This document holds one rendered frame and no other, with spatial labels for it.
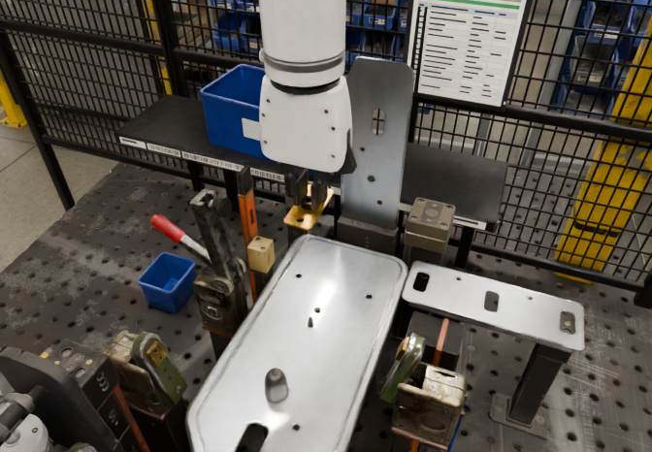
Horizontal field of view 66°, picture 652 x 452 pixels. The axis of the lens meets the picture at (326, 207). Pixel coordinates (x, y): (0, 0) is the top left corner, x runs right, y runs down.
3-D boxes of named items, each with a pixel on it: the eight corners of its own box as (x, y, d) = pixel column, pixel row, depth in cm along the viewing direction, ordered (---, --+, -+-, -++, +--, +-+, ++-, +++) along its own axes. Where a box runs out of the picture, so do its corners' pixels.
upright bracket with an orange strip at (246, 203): (266, 359, 110) (242, 175, 78) (260, 357, 111) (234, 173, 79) (272, 348, 112) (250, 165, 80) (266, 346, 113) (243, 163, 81)
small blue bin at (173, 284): (178, 318, 119) (171, 293, 113) (144, 306, 121) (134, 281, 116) (203, 285, 126) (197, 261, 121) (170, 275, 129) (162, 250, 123)
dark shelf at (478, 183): (494, 235, 97) (498, 223, 95) (114, 143, 122) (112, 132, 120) (506, 173, 113) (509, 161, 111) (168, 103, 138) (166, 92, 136)
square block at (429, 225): (424, 350, 112) (449, 231, 89) (389, 339, 114) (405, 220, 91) (432, 323, 118) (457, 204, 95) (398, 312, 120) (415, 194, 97)
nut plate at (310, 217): (310, 231, 61) (309, 223, 61) (282, 223, 63) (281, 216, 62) (334, 191, 67) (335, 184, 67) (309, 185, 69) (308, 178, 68)
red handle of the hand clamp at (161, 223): (229, 283, 78) (146, 221, 77) (224, 289, 80) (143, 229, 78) (242, 265, 81) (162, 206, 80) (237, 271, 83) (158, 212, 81)
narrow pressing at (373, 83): (395, 232, 97) (415, 66, 76) (340, 218, 101) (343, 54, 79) (396, 230, 98) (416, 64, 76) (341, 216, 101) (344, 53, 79)
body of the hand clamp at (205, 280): (247, 407, 101) (226, 293, 79) (218, 397, 103) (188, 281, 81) (261, 383, 106) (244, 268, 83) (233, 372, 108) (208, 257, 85)
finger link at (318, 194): (309, 167, 59) (310, 210, 63) (335, 173, 58) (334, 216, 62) (319, 153, 61) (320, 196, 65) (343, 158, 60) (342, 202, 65)
